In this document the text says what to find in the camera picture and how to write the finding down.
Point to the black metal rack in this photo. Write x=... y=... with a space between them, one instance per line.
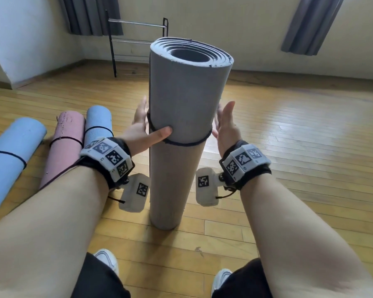
x=111 y=43

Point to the slim blue rolled yoga mat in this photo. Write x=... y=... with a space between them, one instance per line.
x=98 y=119

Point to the person's right forearm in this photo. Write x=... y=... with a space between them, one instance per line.
x=283 y=238

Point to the person's left white shoe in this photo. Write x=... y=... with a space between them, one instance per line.
x=107 y=257

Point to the thick light-blue rolled yoga mat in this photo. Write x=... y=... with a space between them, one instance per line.
x=12 y=142

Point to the person's right fingers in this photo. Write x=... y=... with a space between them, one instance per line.
x=228 y=111

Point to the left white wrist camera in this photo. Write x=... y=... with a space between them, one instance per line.
x=133 y=195

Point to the grey curtain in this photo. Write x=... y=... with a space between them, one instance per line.
x=90 y=15
x=310 y=24

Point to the person's left thumb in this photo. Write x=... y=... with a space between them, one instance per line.
x=161 y=134

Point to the left wrist marker band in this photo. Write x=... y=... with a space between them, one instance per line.
x=112 y=156

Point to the person's black trousers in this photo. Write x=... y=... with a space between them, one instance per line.
x=96 y=282

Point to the right wrist marker band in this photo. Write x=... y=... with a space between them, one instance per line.
x=242 y=161

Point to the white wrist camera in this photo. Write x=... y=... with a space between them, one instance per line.
x=205 y=186
x=133 y=195

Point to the person's left hand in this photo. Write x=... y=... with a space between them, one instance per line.
x=140 y=136

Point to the person's white shoe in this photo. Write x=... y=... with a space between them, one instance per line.
x=220 y=277
x=107 y=257

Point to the grey yoga mat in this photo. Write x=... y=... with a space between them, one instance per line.
x=186 y=89

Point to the pink rolled yoga mat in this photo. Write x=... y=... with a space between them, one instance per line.
x=65 y=130

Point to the person's right white shoe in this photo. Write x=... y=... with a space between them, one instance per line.
x=220 y=277

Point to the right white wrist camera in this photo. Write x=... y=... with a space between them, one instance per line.
x=205 y=186

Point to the person's left forearm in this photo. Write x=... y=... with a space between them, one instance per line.
x=34 y=229

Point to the wrist marker band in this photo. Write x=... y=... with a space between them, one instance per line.
x=112 y=156
x=242 y=161

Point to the person's right hand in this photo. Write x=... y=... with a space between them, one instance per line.
x=228 y=136

